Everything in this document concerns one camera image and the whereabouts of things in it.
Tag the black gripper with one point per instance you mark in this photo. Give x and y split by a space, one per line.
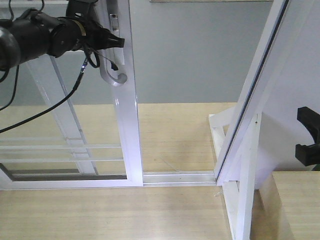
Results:
86 30

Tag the grey curved door handle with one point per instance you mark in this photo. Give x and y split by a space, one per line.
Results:
112 59

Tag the white framed sliding glass door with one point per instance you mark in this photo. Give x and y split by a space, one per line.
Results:
108 116

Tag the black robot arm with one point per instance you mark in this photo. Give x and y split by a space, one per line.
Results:
36 33

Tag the silver door lock plate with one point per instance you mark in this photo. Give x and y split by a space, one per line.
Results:
114 22

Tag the silver door floor track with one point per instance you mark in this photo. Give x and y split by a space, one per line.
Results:
179 179

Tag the fixed glass window panel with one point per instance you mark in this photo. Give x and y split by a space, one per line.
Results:
40 132

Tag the white door frame post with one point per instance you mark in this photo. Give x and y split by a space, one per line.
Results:
236 130

